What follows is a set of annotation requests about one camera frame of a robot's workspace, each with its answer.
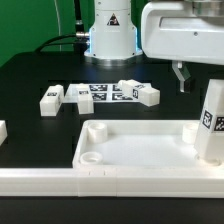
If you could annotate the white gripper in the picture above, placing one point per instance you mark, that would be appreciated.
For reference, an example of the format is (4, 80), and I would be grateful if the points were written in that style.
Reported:
(188, 30)

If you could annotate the white desk top tray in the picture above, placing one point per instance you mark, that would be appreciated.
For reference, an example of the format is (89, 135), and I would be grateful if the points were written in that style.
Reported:
(139, 143)

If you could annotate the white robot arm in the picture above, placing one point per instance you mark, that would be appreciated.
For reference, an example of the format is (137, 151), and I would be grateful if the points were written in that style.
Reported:
(113, 39)

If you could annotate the white marker base plate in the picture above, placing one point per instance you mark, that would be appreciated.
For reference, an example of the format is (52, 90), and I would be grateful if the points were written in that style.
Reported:
(101, 93)

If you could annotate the white block left edge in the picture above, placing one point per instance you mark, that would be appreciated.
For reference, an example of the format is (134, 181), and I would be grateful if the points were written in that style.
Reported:
(3, 131)

